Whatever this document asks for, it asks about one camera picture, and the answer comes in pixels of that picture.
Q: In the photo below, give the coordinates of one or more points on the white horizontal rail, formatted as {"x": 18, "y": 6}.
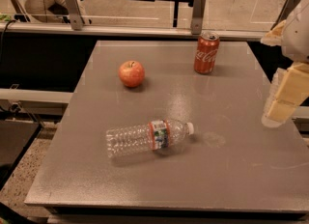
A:
{"x": 37, "y": 96}

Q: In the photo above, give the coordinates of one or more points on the middle metal rail bracket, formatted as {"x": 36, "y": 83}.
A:
{"x": 197, "y": 16}

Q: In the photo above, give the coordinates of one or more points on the black side table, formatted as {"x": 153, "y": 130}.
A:
{"x": 15, "y": 139}

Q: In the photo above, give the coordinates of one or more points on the red coke can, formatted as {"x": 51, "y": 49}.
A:
{"x": 207, "y": 48}

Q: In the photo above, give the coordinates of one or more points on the right metal rail bracket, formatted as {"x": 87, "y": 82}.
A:
{"x": 288, "y": 6}

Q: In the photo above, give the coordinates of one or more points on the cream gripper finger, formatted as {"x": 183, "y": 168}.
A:
{"x": 273, "y": 37}
{"x": 288, "y": 89}

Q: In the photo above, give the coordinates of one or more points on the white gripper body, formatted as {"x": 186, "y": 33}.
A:
{"x": 297, "y": 38}

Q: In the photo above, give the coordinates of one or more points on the red apple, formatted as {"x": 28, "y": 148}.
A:
{"x": 131, "y": 73}

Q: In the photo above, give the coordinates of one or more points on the left metal rail bracket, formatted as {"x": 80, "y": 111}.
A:
{"x": 76, "y": 20}

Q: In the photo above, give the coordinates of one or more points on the clear plastic water bottle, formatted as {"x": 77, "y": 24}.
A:
{"x": 153, "y": 136}

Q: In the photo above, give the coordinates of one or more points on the metal rail bracket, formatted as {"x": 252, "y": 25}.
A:
{"x": 76, "y": 20}
{"x": 197, "y": 16}
{"x": 288, "y": 6}

